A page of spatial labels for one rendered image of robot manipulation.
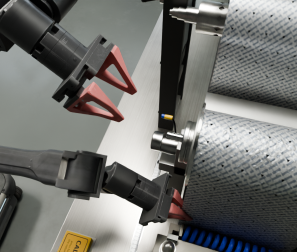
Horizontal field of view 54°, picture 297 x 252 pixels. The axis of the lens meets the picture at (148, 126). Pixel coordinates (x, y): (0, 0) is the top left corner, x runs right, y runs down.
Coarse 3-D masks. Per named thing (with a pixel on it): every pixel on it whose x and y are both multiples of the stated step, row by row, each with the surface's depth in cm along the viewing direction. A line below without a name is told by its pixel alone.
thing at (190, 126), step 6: (186, 126) 48; (192, 126) 48; (186, 132) 48; (192, 132) 48; (186, 138) 47; (186, 144) 47; (180, 150) 48; (186, 150) 47; (180, 156) 48; (186, 156) 48; (186, 162) 49
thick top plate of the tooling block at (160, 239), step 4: (156, 236) 63; (160, 236) 63; (164, 236) 63; (156, 240) 62; (160, 240) 62; (164, 240) 62; (180, 240) 62; (156, 244) 62; (160, 244) 62; (176, 244) 62; (180, 244) 62; (184, 244) 62; (188, 244) 62; (192, 244) 62; (156, 248) 61; (176, 248) 61; (180, 248) 61; (184, 248) 61; (188, 248) 61; (192, 248) 61; (196, 248) 61; (200, 248) 61; (204, 248) 61; (208, 248) 61
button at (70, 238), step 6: (66, 234) 73; (72, 234) 73; (78, 234) 73; (66, 240) 72; (72, 240) 72; (78, 240) 72; (84, 240) 72; (90, 240) 73; (60, 246) 72; (66, 246) 72; (72, 246) 72; (78, 246) 72; (84, 246) 72
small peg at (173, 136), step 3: (168, 132) 49; (171, 132) 49; (174, 132) 49; (168, 135) 49; (171, 135) 49; (174, 135) 49; (177, 135) 49; (180, 135) 49; (168, 138) 49; (171, 138) 49; (174, 138) 49; (177, 138) 49; (180, 138) 48; (180, 141) 49
